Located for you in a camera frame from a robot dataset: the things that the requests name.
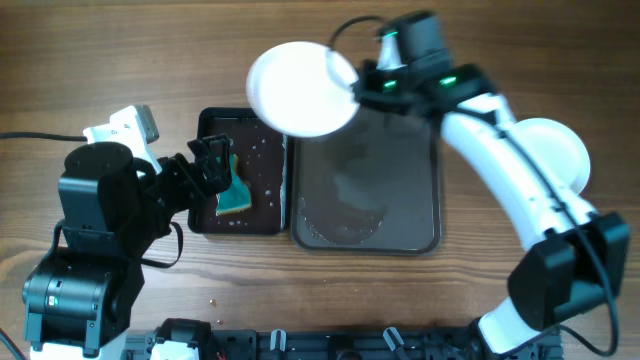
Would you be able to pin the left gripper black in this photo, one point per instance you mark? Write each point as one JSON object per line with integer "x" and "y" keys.
{"x": 216, "y": 171}

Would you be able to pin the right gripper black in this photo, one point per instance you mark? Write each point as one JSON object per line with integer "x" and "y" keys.
{"x": 367, "y": 89}

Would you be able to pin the green yellow sponge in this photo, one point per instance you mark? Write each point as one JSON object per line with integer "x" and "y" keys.
{"x": 237, "y": 197}

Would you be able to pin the white plate top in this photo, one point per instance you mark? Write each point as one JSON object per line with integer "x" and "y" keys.
{"x": 302, "y": 89}

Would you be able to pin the white plate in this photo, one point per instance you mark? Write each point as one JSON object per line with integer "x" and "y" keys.
{"x": 558, "y": 148}
{"x": 302, "y": 89}

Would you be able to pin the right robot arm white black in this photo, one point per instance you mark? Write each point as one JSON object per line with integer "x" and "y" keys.
{"x": 573, "y": 268}

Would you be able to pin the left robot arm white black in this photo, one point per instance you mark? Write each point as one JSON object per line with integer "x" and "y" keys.
{"x": 78, "y": 300}

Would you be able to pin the black water basin tray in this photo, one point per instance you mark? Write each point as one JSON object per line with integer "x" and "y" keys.
{"x": 260, "y": 159}

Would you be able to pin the large brown serving tray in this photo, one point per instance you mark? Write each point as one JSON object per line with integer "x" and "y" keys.
{"x": 373, "y": 186}

